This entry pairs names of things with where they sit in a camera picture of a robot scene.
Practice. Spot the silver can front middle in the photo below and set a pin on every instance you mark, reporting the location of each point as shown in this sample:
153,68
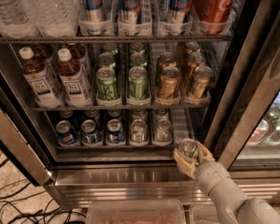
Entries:
163,132

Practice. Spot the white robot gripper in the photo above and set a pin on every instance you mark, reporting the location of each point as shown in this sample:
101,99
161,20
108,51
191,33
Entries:
207,173

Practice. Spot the glass fridge door right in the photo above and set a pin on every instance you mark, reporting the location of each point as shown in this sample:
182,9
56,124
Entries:
251,138

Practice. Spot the clear water bottle right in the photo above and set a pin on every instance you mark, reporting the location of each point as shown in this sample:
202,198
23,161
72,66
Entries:
56,18

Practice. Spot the blue Red Bull can middle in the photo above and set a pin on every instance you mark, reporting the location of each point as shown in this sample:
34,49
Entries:
130,15

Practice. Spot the blue Red Bull can right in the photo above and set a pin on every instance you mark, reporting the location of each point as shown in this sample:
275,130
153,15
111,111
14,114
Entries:
175,15

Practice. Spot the clear water bottle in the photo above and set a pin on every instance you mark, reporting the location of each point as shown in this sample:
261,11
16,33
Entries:
16,20
56,18

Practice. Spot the blue Pepsi can middle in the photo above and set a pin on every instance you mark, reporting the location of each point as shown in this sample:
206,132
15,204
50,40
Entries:
90,133

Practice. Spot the middle wire shelf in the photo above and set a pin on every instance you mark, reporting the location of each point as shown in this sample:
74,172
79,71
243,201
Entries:
103,107

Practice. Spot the blue Pepsi can left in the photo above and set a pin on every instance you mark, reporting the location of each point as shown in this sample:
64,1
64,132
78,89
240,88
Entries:
67,135

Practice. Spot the gold can front left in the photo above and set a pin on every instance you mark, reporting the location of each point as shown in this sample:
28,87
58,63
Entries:
169,82

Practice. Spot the clear plastic bin left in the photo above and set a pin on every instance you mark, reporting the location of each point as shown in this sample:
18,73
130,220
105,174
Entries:
136,212

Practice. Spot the brown tea bottle left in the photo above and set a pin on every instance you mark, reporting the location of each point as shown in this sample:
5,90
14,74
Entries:
41,79

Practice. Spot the gold can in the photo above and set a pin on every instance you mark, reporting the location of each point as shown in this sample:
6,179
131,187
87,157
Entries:
194,60
167,59
200,81
169,82

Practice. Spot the wire shelf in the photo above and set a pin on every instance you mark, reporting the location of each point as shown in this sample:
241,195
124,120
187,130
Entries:
103,107
115,39

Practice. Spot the clear water bottle left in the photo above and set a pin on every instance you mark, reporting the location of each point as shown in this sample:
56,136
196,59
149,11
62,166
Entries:
16,20

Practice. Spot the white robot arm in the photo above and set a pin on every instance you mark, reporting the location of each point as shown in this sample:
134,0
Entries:
235,207

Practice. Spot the gold can middle left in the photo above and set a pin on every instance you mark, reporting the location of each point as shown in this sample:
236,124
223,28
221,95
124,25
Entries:
167,59

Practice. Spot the top wire shelf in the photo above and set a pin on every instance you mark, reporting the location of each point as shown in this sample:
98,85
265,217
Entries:
115,39

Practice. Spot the silver can front left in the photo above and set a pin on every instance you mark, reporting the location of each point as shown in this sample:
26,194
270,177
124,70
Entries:
138,131

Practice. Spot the green can front right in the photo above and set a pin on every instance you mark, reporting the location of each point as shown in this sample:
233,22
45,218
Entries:
138,83

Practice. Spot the blue red bull can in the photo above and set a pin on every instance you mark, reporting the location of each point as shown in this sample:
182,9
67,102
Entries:
97,16
175,15
130,15

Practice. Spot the clear plastic bin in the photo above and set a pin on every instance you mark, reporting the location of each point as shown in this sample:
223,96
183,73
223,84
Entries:
136,212
203,214

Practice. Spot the green can middle left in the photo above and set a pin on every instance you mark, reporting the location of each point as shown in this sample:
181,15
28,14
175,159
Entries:
107,59

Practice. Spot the clear plastic bin right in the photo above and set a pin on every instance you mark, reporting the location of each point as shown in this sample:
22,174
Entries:
203,214

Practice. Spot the brown tea bottle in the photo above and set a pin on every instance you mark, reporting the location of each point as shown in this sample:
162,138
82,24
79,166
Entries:
41,79
76,83

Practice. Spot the silver green 7up can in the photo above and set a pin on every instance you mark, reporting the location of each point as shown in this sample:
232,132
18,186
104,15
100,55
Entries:
188,148

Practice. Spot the gold can front right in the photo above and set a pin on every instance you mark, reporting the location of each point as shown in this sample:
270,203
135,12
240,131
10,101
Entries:
200,81

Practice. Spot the brown tea bottle right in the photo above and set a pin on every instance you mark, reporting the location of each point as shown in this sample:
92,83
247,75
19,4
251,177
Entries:
76,83

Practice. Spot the gold can middle right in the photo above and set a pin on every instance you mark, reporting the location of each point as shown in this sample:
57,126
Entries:
194,60

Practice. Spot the blue Pepsi can right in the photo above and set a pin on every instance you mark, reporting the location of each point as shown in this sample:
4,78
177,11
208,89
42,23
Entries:
114,132

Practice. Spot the blue Red Bull can left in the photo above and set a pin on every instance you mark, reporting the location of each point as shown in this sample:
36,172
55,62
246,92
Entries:
97,16

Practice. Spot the red Coca-Cola can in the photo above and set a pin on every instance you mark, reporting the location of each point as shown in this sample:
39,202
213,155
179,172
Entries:
213,15

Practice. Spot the green can middle right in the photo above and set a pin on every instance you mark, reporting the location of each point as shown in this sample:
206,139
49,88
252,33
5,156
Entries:
138,59

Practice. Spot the green can front left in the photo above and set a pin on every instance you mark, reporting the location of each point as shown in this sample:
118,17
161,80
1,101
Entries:
107,84

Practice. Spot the blue pepsi can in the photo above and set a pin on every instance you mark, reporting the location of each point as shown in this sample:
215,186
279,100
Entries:
67,135
114,132
90,133

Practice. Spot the steel fridge door left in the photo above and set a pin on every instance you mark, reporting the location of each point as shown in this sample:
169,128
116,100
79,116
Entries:
14,146

